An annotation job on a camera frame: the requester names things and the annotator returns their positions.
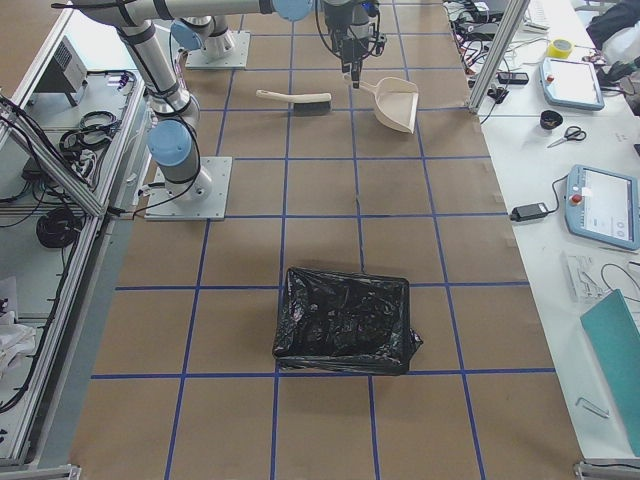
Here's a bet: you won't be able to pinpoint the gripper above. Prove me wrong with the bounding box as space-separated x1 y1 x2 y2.
327 14 386 89

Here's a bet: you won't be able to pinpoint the beige plastic dustpan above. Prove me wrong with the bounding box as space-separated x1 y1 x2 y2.
359 77 419 134

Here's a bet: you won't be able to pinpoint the beige hand brush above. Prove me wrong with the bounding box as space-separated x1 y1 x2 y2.
256 89 332 116

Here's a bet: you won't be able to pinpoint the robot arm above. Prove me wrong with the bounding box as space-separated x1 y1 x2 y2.
170 1 386 87
51 1 312 219

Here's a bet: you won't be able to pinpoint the black lined bin right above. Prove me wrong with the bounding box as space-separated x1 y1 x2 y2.
272 267 423 376

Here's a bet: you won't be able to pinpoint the yellow tape roll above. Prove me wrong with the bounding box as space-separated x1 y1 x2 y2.
546 38 574 59

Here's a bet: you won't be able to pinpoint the black tape roll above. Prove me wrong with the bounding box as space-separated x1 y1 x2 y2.
539 110 564 131

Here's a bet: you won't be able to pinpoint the upper teach pendant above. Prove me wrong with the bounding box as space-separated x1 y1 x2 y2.
539 57 605 111

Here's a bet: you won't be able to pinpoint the teach pendant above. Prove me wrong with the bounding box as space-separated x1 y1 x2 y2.
564 165 639 251
539 57 605 111

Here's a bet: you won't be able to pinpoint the black power adapter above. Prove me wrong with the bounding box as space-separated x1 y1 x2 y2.
509 202 549 222

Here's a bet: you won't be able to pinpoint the lower teach pendant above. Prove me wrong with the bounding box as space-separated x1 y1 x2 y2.
564 165 639 251

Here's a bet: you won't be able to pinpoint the teal folder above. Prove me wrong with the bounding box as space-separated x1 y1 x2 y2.
580 290 639 456

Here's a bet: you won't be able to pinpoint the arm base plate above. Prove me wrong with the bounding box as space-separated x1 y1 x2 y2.
144 157 233 221
186 30 251 70

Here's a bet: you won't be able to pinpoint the aluminium frame post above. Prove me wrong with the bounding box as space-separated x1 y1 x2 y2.
467 0 529 113

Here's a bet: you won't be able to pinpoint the black handled scissors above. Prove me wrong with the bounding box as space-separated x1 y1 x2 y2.
548 125 587 148

